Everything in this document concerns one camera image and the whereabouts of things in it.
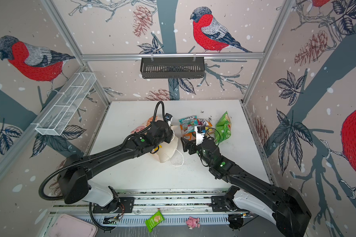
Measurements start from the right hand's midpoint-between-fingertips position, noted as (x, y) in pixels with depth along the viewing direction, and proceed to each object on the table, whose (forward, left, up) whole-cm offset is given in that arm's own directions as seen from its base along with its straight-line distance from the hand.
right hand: (186, 138), depth 77 cm
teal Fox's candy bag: (+20, -1, -14) cm, 25 cm away
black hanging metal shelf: (+52, +10, +11) cm, 54 cm away
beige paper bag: (-2, +13, -12) cm, 17 cm away
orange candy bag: (+11, -2, -15) cm, 19 cm away
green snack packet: (-35, +15, -18) cm, 42 cm away
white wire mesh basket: (0, +64, +13) cm, 65 cm away
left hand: (+6, +9, +1) cm, 11 cm away
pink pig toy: (-34, -4, -18) cm, 39 cm away
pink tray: (-39, +55, -18) cm, 70 cm away
